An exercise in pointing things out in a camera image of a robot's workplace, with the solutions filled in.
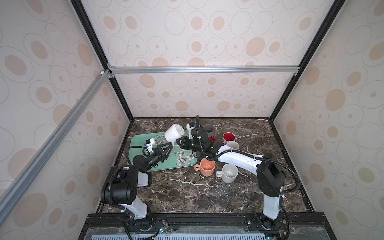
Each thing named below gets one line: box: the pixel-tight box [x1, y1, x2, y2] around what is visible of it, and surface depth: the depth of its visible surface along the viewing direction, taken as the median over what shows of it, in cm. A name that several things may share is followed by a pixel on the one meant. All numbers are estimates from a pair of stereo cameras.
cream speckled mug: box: [215, 163, 239, 183], surface depth 85 cm
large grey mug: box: [202, 123, 215, 137], surface depth 102 cm
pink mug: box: [226, 140, 240, 150], surface depth 96 cm
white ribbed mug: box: [164, 123, 185, 147], surface depth 84 cm
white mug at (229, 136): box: [222, 132, 240, 142], surface depth 102 cm
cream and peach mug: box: [194, 158, 216, 177], surface depth 87 cm
